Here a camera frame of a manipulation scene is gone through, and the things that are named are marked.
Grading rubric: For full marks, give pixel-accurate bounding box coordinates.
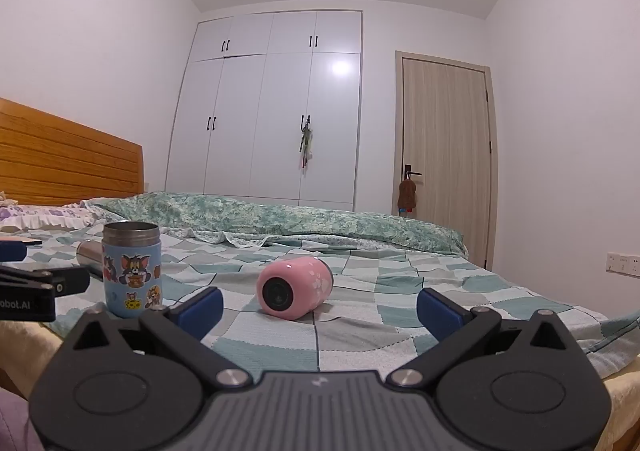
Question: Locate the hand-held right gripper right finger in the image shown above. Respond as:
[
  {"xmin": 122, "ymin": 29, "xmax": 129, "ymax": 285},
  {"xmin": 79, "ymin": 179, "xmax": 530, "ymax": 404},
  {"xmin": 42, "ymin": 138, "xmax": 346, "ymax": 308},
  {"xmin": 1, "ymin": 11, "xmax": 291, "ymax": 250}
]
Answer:
[{"xmin": 392, "ymin": 288, "xmax": 571, "ymax": 389}]

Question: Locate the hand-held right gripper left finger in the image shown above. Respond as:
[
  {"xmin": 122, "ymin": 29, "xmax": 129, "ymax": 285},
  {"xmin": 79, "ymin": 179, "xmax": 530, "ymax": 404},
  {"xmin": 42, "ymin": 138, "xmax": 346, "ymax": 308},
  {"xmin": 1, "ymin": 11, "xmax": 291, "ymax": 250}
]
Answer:
[{"xmin": 70, "ymin": 287, "xmax": 251, "ymax": 389}]

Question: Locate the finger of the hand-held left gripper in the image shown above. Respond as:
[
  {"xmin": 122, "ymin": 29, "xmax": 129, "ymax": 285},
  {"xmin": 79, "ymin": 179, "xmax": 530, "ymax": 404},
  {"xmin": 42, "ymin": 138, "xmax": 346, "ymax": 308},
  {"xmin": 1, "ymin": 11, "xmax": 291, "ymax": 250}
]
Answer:
[
  {"xmin": 0, "ymin": 266, "xmax": 91, "ymax": 296},
  {"xmin": 0, "ymin": 240, "xmax": 27, "ymax": 263}
]

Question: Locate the pink cup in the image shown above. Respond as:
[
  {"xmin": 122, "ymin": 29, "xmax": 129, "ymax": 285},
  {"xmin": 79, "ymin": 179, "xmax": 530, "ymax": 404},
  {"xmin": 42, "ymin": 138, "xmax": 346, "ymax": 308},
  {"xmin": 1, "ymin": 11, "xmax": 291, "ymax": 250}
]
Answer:
[{"xmin": 256, "ymin": 257, "xmax": 334, "ymax": 318}]

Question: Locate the blue cartoon sticker cup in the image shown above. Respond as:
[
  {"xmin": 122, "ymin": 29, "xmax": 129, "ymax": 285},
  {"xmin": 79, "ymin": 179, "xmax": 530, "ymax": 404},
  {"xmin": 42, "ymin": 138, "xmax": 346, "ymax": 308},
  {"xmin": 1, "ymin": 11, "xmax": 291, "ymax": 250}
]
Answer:
[{"xmin": 102, "ymin": 221, "xmax": 162, "ymax": 320}]

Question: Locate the silver steel bottle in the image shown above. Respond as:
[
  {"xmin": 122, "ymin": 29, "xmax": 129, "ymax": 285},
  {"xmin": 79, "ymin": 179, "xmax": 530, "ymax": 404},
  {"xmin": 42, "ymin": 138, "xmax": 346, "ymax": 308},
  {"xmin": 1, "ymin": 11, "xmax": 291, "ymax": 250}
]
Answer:
[{"xmin": 75, "ymin": 239, "xmax": 106, "ymax": 278}]

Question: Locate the purple floral pillow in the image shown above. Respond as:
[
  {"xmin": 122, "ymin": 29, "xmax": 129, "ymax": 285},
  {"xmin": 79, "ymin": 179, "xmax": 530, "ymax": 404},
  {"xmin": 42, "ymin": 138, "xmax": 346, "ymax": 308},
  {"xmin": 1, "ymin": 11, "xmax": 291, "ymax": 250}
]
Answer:
[{"xmin": 0, "ymin": 191, "xmax": 97, "ymax": 233}]

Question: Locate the beige blanket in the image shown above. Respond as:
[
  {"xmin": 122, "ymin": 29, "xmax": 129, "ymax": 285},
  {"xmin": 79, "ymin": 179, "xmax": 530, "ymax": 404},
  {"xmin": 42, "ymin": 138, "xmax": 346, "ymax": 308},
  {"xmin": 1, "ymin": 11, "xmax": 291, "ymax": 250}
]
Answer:
[{"xmin": 0, "ymin": 317, "xmax": 640, "ymax": 451}]

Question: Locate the checkered green bed sheet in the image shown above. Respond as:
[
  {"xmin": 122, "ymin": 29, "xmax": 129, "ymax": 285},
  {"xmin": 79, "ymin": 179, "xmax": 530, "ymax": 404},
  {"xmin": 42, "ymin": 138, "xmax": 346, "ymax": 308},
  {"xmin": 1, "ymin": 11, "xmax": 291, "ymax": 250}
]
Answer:
[{"xmin": 0, "ymin": 222, "xmax": 640, "ymax": 382}]

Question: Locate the wooden headboard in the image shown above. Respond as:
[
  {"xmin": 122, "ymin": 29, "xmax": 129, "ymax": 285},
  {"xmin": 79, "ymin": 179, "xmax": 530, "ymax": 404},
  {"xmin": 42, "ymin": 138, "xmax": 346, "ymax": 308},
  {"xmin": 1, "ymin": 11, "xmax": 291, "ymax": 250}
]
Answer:
[{"xmin": 0, "ymin": 98, "xmax": 145, "ymax": 208}]

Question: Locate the pink cloth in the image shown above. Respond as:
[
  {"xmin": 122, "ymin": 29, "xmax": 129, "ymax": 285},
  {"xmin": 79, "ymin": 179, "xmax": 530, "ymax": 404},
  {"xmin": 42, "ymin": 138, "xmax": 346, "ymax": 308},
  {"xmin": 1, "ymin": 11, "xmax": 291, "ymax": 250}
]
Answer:
[{"xmin": 0, "ymin": 387, "xmax": 45, "ymax": 451}]

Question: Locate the green floral quilt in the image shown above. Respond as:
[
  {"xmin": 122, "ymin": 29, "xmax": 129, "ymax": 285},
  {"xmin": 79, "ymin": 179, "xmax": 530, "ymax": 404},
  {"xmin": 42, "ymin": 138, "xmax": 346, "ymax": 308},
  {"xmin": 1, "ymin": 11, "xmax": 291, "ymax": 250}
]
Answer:
[{"xmin": 81, "ymin": 191, "xmax": 469, "ymax": 260}]

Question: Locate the light wooden door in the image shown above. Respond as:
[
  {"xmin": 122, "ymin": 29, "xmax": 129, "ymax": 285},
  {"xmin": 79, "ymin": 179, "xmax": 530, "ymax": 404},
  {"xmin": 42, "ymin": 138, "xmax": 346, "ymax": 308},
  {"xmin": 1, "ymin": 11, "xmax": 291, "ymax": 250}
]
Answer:
[{"xmin": 394, "ymin": 50, "xmax": 499, "ymax": 273}]

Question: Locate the white wardrobe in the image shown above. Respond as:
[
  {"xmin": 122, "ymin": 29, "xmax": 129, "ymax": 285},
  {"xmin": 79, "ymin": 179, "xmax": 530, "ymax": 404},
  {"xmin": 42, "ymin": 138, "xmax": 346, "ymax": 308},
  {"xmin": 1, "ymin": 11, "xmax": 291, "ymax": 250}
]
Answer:
[{"xmin": 164, "ymin": 9, "xmax": 364, "ymax": 212}]

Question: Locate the brown bag on door handle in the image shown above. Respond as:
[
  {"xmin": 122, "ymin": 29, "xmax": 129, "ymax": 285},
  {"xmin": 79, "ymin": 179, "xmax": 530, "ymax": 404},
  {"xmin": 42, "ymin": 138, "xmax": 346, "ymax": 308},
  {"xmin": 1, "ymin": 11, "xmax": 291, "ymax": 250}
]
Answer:
[{"xmin": 397, "ymin": 179, "xmax": 419, "ymax": 212}]

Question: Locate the white wall socket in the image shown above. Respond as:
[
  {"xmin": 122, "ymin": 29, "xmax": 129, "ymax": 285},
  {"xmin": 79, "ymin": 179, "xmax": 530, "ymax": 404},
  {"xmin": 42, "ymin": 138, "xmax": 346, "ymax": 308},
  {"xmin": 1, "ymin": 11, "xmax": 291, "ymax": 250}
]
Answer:
[{"xmin": 606, "ymin": 251, "xmax": 640, "ymax": 278}]

